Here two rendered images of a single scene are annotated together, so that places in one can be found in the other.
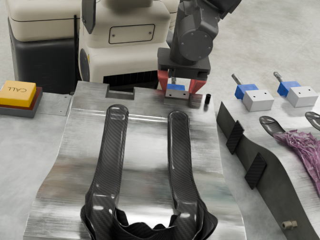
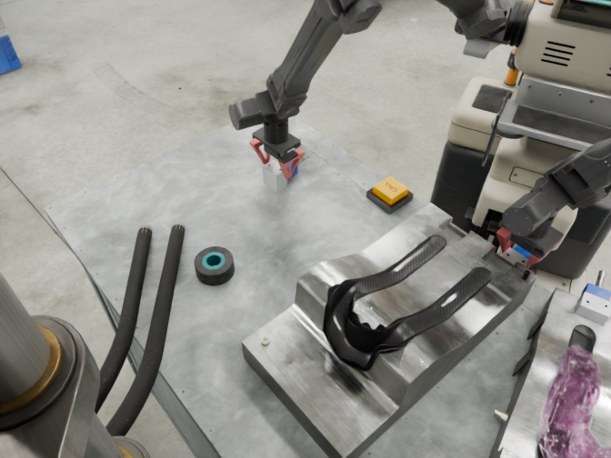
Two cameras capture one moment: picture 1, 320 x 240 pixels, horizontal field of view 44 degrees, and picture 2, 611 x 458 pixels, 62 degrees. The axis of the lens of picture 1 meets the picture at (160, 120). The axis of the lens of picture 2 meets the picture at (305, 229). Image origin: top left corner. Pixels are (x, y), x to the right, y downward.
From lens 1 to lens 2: 0.45 m
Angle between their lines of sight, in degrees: 40
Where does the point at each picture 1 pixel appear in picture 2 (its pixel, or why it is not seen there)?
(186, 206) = (406, 332)
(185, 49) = (508, 220)
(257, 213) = (495, 394)
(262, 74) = not seen: outside the picture
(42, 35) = (472, 144)
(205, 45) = (525, 224)
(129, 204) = (367, 303)
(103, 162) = (392, 272)
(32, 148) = (370, 236)
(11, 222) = not seen: hidden behind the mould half
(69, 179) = (353, 266)
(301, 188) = (529, 393)
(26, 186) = not seen: hidden behind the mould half
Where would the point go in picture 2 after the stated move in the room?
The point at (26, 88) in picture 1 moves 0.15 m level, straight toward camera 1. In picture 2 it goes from (398, 189) to (369, 228)
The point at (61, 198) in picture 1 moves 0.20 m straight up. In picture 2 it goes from (334, 273) to (340, 188)
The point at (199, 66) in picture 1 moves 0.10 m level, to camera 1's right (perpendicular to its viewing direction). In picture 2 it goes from (537, 243) to (585, 277)
